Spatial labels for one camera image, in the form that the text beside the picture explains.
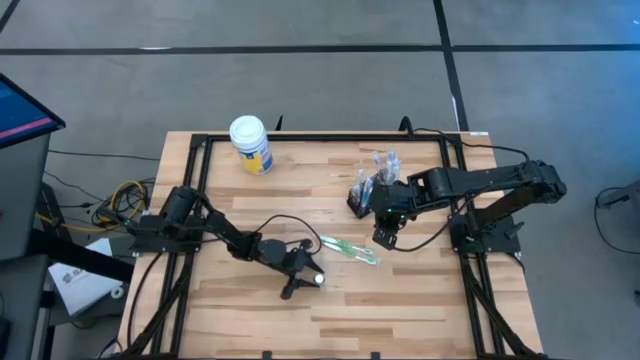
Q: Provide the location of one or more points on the teal mouthwash bottle white cap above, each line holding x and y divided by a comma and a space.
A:
319, 278

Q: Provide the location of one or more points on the white tape roll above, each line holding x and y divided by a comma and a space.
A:
113, 291

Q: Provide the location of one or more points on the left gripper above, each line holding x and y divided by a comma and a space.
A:
295, 265

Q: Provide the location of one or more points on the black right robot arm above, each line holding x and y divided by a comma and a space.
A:
475, 180

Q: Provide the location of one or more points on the black table clamp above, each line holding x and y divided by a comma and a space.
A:
375, 355
267, 355

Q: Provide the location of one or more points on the disinfecting wipes canister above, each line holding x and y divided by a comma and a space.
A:
247, 132

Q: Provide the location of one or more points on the blue screen monitor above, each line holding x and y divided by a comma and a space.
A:
20, 112

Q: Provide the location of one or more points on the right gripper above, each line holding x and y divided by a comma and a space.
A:
392, 205

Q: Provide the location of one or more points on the black desk beam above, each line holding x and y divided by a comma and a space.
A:
75, 255

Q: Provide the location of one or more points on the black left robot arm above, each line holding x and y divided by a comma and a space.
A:
225, 232

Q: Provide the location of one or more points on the white booklet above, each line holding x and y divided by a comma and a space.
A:
80, 285

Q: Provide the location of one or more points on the black bracket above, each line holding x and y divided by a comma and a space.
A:
279, 125

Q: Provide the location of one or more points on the grey stand leg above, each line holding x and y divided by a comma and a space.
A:
625, 192

